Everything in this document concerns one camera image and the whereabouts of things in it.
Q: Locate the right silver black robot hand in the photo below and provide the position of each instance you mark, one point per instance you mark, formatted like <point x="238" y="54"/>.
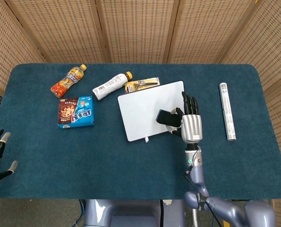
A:
<point x="192" y="127"/>

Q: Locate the black felt board eraser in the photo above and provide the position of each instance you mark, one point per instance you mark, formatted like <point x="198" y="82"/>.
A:
<point x="168" y="118"/>

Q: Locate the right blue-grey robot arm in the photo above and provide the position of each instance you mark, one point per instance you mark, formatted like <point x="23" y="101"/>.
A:
<point x="199" y="175"/>

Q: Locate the small white plastic piece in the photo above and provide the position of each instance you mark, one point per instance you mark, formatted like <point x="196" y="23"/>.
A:
<point x="146" y="140"/>

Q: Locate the white board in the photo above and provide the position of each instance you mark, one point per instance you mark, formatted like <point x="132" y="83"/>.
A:
<point x="140" y="111"/>

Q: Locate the silver white wrapped tube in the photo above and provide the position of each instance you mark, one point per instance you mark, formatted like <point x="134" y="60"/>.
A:
<point x="227" y="111"/>

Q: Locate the yellow carded metal tool pack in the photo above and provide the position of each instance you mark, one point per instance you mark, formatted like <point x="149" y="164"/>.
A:
<point x="142" y="83"/>

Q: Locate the white table leg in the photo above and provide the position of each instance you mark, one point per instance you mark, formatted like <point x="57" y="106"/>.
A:
<point x="195" y="218"/>

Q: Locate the blue carpet table cover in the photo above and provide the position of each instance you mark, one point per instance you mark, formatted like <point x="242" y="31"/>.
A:
<point x="83" y="165"/>

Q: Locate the white label yellow cap bottle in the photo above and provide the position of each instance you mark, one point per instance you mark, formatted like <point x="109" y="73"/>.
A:
<point x="109" y="86"/>

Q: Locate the blue cookie box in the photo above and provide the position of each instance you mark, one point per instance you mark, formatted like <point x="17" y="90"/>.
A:
<point x="76" y="112"/>

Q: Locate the blue-grey robot torso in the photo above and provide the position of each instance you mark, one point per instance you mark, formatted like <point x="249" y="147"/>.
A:
<point x="130" y="212"/>

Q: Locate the orange iced tea bottle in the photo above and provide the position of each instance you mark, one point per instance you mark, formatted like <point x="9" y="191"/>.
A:
<point x="67" y="81"/>

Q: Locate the woven wooden folding screen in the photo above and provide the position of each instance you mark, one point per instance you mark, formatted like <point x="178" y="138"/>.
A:
<point x="135" y="30"/>

